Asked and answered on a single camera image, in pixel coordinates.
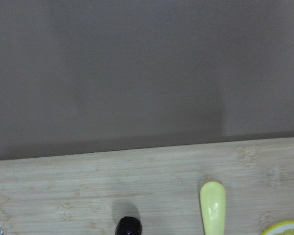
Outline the yellow plastic knife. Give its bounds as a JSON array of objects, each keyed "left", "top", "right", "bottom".
[{"left": 199, "top": 181, "right": 226, "bottom": 235}]

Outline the wooden cutting board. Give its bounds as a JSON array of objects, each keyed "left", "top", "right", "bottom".
[{"left": 0, "top": 138, "right": 294, "bottom": 235}]

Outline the lemon slice lower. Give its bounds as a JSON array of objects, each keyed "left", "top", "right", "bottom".
[{"left": 261, "top": 220, "right": 294, "bottom": 235}]

